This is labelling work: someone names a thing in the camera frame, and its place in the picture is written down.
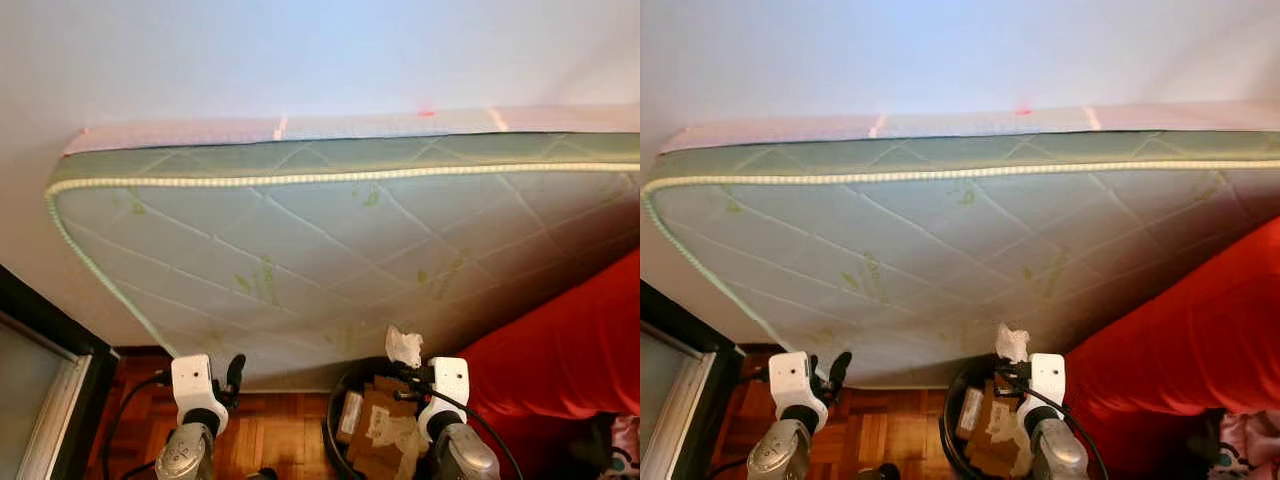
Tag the white tissue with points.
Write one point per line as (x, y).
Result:
(1012, 342)
(404, 345)

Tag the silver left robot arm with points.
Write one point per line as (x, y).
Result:
(185, 455)
(780, 450)

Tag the crumpled white paper scrap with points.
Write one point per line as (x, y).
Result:
(1008, 430)
(395, 435)

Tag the white labelled carton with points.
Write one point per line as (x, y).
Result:
(351, 415)
(969, 410)

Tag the black round waste bin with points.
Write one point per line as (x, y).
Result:
(946, 430)
(332, 435)

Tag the large red cushion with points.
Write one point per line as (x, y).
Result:
(1180, 330)
(570, 350)

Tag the black framed glass door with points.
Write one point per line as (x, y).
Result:
(30, 390)
(670, 400)

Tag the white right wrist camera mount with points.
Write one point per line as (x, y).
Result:
(1048, 380)
(450, 385)

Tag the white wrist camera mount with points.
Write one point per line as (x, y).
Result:
(792, 380)
(1048, 380)
(192, 385)
(450, 385)

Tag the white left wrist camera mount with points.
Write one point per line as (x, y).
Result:
(792, 380)
(192, 385)

